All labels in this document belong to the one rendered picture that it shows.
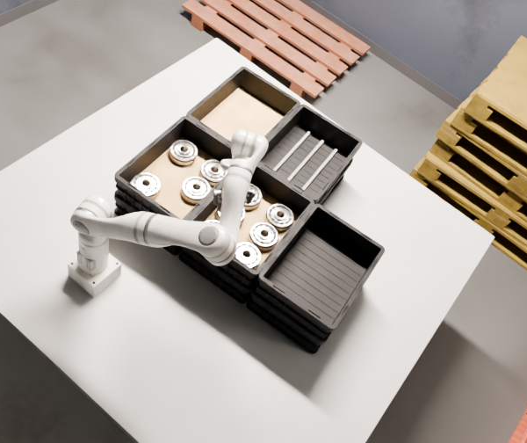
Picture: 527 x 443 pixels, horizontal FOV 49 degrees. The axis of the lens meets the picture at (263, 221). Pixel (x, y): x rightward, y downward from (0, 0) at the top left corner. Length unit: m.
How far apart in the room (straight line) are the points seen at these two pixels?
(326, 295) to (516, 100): 1.67
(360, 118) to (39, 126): 1.97
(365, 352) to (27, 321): 1.15
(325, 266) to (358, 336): 0.28
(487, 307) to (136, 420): 2.15
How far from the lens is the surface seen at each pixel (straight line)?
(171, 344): 1.97
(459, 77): 4.23
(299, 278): 2.02
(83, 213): 1.71
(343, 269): 2.09
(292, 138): 2.40
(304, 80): 3.82
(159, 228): 1.56
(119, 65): 3.78
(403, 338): 2.21
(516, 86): 3.36
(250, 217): 2.10
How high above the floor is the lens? 2.52
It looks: 54 degrees down
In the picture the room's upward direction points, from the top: 22 degrees clockwise
